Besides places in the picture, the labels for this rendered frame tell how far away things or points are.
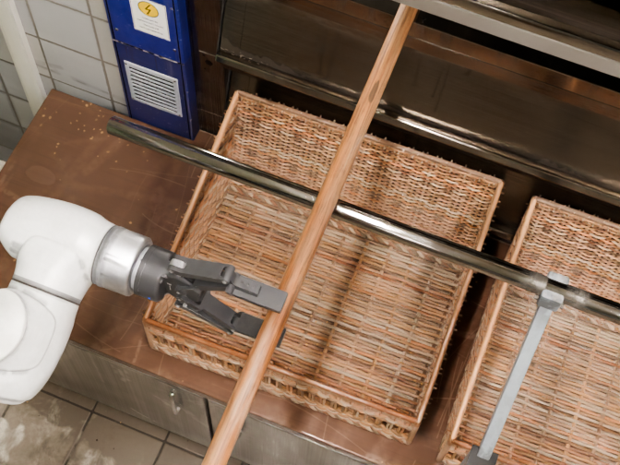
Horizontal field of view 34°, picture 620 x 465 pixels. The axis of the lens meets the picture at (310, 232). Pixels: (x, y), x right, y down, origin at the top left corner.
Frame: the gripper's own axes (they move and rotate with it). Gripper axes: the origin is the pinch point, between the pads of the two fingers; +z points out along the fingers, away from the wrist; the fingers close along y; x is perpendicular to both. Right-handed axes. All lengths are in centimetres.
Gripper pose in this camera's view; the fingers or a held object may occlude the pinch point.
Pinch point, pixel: (276, 318)
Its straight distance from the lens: 142.8
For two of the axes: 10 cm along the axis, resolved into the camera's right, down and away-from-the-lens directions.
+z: 9.3, 3.4, -1.2
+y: -0.4, 4.4, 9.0
